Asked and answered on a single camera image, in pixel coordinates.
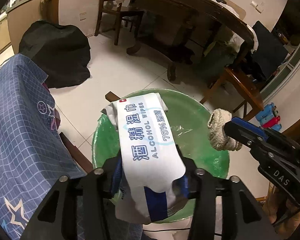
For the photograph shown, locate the blue star-patterned tablecloth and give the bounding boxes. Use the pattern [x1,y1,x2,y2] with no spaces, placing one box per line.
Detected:
[0,54,84,239]

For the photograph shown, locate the blue and red bottles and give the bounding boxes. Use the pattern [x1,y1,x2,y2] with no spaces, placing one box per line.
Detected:
[255,102,282,132]

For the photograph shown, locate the kitchen counter cabinets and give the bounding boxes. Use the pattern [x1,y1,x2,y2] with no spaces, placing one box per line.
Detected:
[0,0,42,53]

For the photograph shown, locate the black bag on floor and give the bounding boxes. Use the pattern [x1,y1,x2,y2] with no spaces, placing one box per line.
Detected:
[19,20,91,88]

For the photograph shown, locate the dark wooden chair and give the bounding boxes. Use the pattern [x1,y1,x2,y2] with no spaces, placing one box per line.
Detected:
[94,0,144,46]

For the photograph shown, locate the alcohol wipes packet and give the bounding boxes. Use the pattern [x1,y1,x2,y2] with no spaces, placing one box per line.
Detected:
[102,93,187,224]

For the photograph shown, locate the black garment on chair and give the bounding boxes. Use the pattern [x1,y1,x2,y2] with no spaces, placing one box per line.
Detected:
[250,21,288,84]

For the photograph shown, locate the person's right hand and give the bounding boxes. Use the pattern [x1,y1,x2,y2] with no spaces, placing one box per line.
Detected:
[262,186,300,239]

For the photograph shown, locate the brown wooden stool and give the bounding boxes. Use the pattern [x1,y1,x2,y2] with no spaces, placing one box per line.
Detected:
[200,66,264,121]

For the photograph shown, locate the green lined trash bucket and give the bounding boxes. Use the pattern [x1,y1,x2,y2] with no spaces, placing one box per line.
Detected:
[91,87,230,224]

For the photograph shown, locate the dark wooden dining table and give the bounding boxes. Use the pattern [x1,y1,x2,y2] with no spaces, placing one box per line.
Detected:
[126,0,250,81]

